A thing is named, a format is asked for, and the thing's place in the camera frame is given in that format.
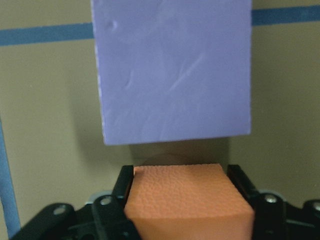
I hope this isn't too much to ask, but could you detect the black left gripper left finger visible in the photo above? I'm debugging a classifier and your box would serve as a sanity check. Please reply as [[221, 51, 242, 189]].
[[91, 165, 140, 240]]

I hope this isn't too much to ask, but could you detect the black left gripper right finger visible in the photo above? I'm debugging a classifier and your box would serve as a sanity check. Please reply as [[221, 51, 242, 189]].
[[227, 164, 288, 240]]

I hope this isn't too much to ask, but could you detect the orange foam cube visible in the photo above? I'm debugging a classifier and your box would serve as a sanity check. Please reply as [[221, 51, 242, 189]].
[[124, 164, 254, 240]]

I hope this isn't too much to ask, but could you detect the purple foam cube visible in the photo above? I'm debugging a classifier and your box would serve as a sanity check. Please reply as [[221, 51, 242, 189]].
[[91, 0, 252, 145]]

